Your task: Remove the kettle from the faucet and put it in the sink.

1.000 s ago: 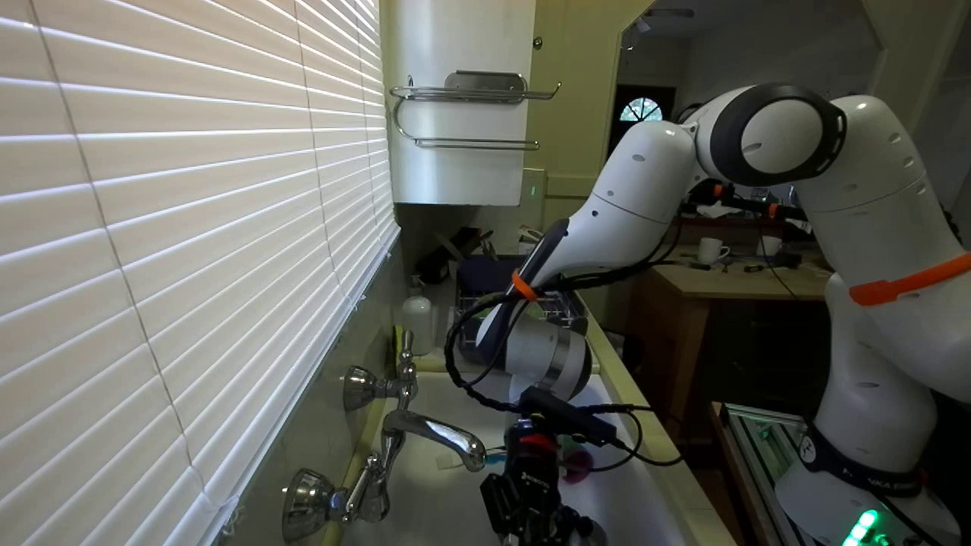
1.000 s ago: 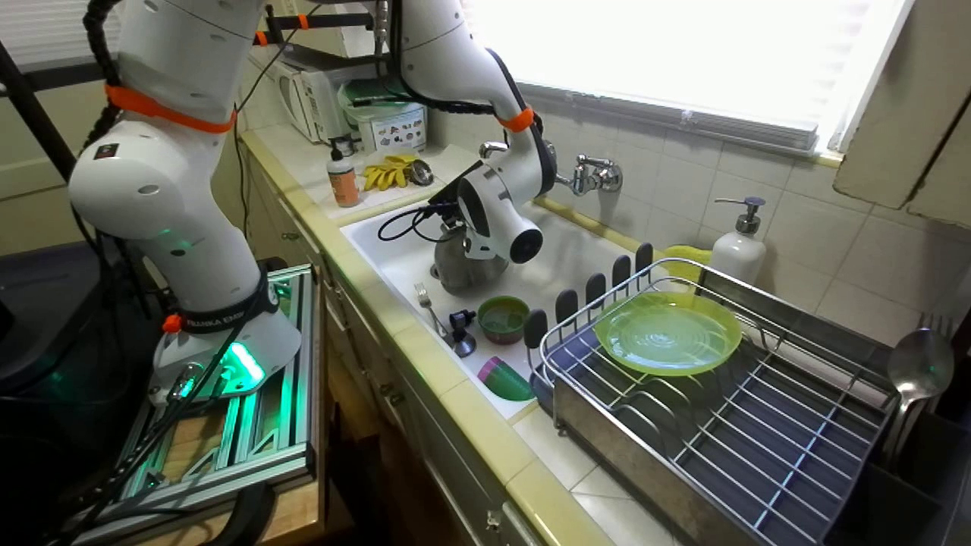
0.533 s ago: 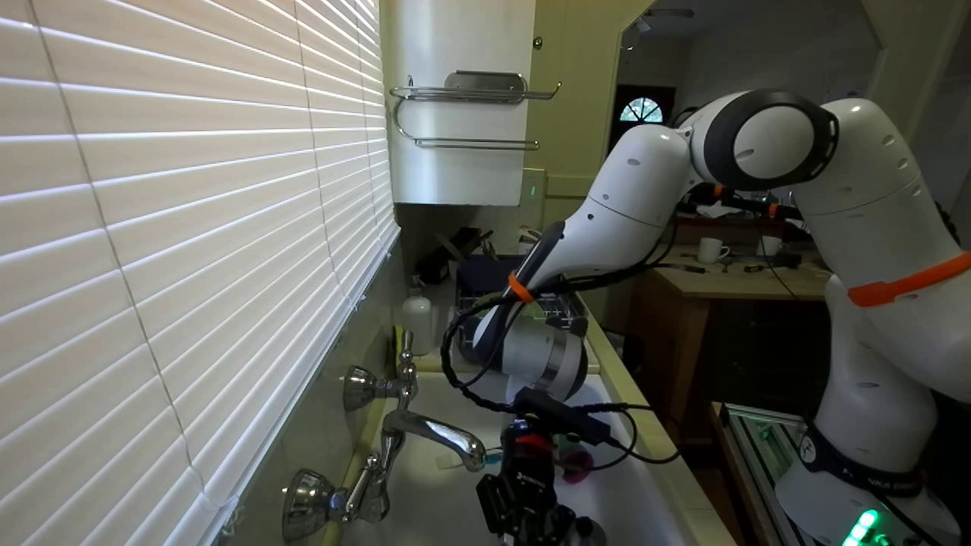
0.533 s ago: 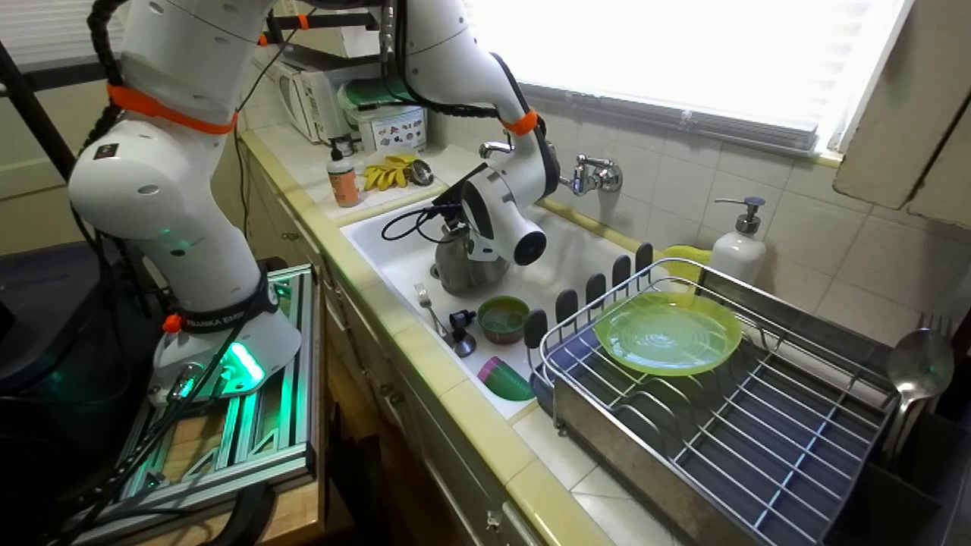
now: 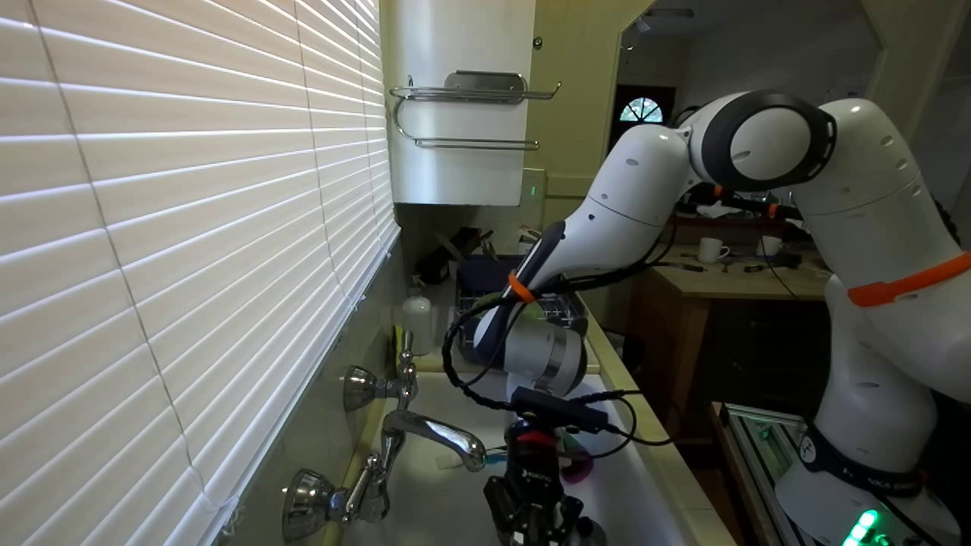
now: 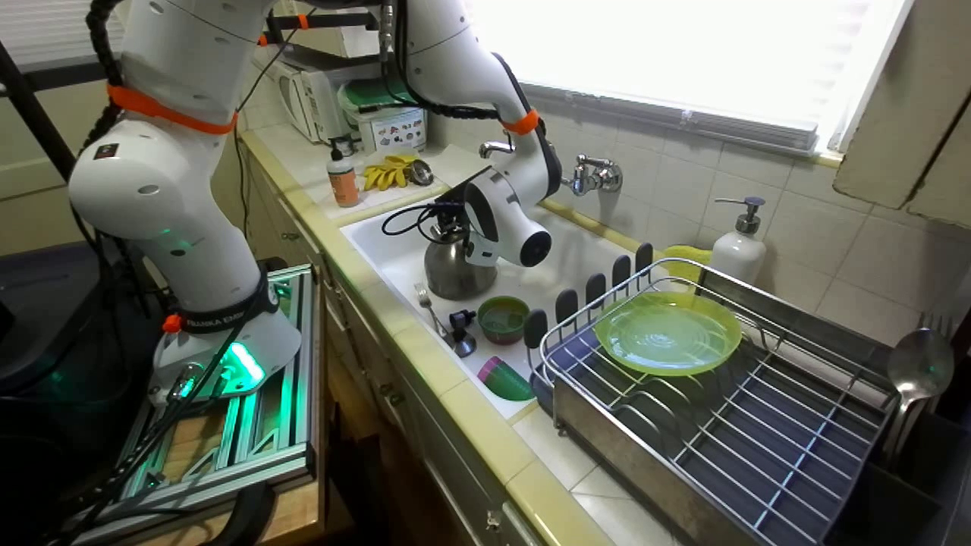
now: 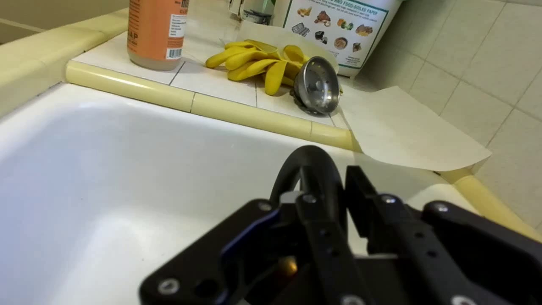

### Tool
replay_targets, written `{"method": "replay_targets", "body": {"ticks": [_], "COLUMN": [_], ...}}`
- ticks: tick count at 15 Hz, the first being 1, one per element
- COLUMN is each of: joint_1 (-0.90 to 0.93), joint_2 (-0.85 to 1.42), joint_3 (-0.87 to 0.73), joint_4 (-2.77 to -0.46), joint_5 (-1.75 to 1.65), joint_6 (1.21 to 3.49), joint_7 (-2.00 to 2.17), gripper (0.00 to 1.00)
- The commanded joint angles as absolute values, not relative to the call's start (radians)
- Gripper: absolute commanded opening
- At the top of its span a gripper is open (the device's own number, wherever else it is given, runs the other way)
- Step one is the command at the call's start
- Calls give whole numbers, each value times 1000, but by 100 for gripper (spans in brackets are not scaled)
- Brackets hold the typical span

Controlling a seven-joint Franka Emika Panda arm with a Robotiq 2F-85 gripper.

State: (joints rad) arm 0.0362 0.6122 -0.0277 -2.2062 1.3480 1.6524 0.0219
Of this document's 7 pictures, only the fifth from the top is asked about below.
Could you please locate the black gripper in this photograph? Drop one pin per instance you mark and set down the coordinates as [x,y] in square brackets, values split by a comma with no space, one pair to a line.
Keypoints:
[534,497]

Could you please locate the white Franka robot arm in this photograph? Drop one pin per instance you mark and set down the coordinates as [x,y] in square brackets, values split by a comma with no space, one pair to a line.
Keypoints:
[889,306]

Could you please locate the white kitchen sink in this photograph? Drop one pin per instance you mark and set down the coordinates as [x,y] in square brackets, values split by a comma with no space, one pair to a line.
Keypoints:
[435,506]

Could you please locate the small pump soap bottle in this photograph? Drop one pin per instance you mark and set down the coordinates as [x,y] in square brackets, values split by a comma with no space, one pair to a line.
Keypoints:
[416,324]

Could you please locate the wooden table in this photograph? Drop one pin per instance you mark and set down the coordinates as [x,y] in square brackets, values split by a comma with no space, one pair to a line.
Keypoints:
[729,293]

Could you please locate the white mug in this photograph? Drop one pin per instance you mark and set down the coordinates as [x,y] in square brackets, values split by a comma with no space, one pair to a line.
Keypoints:
[711,249]
[771,247]

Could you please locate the arched door window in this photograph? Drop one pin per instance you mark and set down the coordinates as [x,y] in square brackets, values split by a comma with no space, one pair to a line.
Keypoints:
[643,110]

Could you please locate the metal paper towel holder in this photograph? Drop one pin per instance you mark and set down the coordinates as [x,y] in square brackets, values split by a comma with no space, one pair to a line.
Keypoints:
[474,90]

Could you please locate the white window blind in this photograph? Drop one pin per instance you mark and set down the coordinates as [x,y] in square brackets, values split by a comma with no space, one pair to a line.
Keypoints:
[151,252]

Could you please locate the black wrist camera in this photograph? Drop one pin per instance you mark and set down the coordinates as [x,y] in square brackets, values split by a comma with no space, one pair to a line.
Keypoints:
[565,412]

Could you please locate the chrome wall faucet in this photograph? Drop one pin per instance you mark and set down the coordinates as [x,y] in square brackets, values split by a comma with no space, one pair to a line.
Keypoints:
[321,501]

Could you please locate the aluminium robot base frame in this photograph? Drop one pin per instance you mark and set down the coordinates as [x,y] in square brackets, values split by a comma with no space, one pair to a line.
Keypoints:
[759,456]

